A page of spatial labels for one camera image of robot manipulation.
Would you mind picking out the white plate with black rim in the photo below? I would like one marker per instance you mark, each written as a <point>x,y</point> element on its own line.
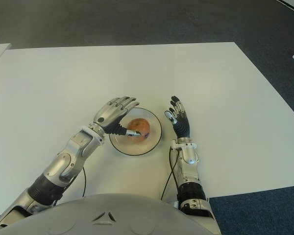
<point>137,148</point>

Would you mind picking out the grey robot torso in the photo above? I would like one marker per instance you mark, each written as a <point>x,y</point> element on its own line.
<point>107,220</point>

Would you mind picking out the red-yellow apple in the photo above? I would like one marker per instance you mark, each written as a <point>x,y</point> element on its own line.
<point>139,124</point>

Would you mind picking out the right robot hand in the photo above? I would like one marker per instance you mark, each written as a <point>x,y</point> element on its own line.
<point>182,127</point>

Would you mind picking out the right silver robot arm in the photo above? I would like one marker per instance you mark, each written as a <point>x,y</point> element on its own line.
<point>189,154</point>

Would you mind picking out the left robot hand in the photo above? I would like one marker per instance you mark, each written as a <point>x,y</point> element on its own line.
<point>110,112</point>

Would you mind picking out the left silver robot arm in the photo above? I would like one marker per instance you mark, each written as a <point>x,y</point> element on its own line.
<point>63,161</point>

